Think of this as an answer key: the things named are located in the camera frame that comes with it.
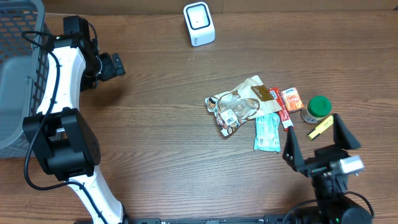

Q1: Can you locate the brown snack pouch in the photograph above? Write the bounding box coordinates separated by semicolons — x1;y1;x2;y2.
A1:
205;75;282;138

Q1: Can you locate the orange Kleenex tissue box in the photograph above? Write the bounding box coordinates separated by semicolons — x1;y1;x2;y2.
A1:
280;87;304;113

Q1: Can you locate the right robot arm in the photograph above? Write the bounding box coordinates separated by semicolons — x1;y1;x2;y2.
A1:
282;113;374;223

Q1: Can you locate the grey plastic mesh basket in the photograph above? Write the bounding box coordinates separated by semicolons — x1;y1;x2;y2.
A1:
1;0;50;159

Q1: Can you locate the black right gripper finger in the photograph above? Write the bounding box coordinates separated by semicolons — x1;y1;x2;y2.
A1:
282;126;305;172
333;113;361;150

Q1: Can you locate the red snack stick packet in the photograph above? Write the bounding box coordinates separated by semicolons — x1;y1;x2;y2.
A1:
269;87;294;132

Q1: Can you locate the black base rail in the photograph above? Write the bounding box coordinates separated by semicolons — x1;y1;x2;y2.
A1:
129;214;285;224

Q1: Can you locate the teal Kleenex tissue pack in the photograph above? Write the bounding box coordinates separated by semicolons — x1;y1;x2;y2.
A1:
254;113;280;152

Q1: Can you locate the green lid jar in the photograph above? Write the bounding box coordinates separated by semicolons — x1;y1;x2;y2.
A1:
300;95;332;124

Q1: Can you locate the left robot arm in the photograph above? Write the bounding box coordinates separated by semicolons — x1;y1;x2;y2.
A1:
22;16;131;223

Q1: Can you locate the white barcode scanner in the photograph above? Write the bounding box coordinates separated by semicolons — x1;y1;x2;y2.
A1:
183;1;216;47

